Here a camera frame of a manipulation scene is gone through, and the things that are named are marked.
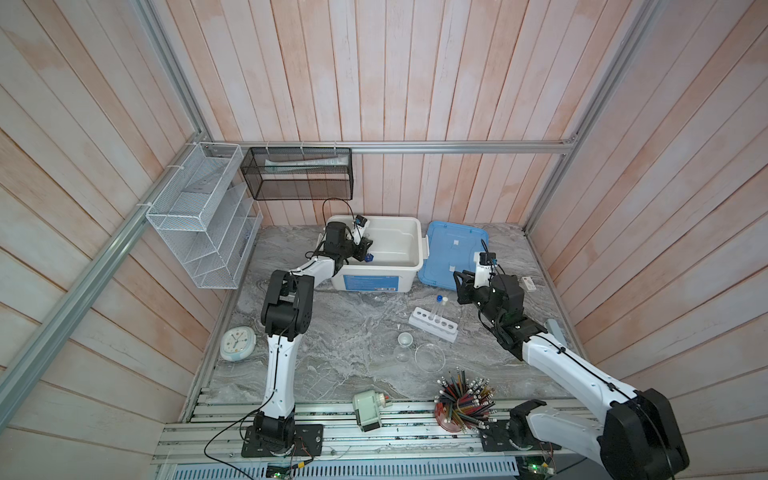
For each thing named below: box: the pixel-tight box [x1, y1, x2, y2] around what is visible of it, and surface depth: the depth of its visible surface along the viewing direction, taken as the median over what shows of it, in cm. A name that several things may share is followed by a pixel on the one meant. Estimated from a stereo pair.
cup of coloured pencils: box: [434, 367, 498, 434], surface depth 68 cm
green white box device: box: [352, 390, 386, 433], surface depth 75 cm
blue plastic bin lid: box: [418, 221, 489, 290], surface depth 121 cm
